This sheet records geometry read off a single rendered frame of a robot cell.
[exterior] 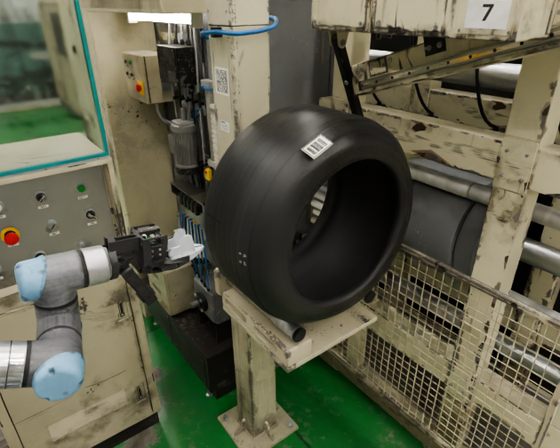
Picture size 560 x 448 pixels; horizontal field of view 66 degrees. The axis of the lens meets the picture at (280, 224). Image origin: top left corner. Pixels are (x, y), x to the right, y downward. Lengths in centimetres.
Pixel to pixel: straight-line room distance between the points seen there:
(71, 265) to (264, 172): 43
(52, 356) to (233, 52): 85
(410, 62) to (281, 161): 52
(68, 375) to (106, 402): 120
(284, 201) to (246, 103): 44
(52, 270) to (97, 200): 75
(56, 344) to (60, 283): 11
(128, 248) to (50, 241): 73
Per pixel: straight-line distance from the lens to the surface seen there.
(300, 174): 94
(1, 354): 82
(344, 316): 144
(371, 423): 220
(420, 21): 112
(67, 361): 80
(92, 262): 88
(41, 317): 92
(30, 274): 86
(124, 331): 181
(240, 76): 126
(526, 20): 102
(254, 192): 95
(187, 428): 219
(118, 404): 204
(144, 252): 90
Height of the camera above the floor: 171
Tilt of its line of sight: 27 degrees down
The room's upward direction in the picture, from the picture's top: 1 degrees counter-clockwise
